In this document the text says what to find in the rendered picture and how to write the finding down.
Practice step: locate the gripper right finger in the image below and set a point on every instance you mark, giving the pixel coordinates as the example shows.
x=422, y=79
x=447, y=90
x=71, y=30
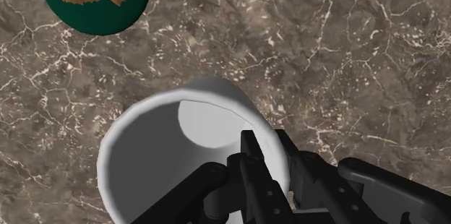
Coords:
x=338, y=191

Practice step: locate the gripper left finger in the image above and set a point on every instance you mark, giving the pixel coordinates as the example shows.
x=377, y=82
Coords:
x=259, y=184

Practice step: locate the white cup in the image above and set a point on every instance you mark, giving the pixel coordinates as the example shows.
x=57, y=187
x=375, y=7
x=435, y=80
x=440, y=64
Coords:
x=155, y=160

